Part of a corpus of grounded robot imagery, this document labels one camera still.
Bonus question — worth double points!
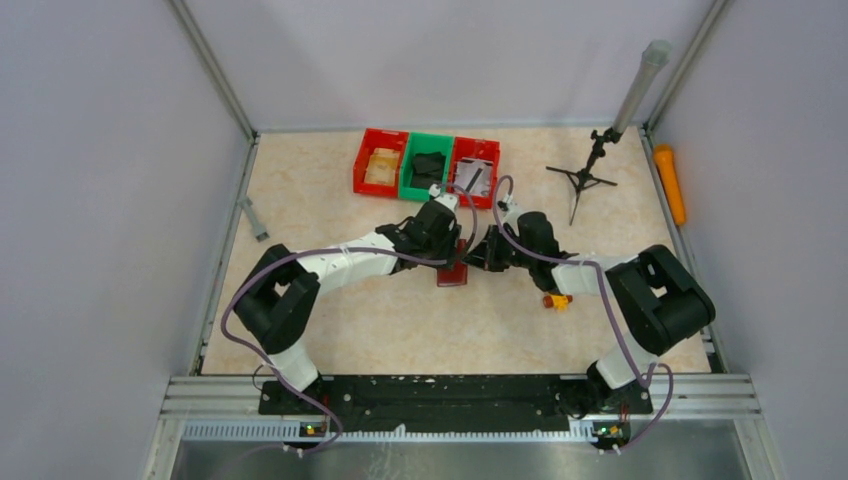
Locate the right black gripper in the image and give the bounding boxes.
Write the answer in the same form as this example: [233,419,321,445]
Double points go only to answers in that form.
[462,224,536,272]

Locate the red card holder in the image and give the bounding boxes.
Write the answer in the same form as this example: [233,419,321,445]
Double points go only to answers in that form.
[436,263,468,288]

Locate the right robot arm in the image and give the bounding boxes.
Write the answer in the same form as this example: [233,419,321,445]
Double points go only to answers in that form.
[463,202,716,414]

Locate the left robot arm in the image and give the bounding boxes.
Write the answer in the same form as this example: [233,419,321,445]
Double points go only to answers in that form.
[228,193,461,414]

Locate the white cards in bin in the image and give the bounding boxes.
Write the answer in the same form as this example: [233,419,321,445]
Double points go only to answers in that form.
[453,157,494,197]

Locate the yellow toy brick car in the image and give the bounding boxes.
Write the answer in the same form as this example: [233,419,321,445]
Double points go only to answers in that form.
[542,294,573,312]

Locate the black item in bin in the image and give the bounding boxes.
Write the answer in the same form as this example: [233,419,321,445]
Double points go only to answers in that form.
[410,152,446,190]

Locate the green bin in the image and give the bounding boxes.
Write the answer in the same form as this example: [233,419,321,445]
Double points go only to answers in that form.
[397,132,454,202]

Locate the right red bin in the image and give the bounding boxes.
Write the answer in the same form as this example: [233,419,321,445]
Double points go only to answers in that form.
[448,136,501,210]

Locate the red bin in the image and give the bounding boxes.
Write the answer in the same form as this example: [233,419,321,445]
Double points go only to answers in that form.
[448,136,501,210]
[352,128,409,198]

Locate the wooden piece in bin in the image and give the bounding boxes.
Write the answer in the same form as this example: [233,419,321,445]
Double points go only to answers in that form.
[364,148,401,187]

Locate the black tripod stand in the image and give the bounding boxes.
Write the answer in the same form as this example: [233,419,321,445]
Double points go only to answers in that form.
[545,127,623,225]

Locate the left red bin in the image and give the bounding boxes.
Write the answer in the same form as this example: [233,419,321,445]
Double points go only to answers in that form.
[352,128,409,198]

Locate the orange cylinder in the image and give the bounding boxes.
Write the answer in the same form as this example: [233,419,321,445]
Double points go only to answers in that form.
[653,144,687,226]

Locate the grey small tool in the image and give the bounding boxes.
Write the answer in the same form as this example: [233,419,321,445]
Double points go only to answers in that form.
[238,196,270,242]

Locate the grey tube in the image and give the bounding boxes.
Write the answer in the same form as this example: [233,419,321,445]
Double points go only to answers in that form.
[611,39,672,136]

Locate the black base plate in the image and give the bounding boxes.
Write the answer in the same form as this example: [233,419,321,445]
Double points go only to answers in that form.
[258,374,653,433]

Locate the grey cable duct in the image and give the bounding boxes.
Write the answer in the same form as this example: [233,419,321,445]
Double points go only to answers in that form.
[181,420,624,444]

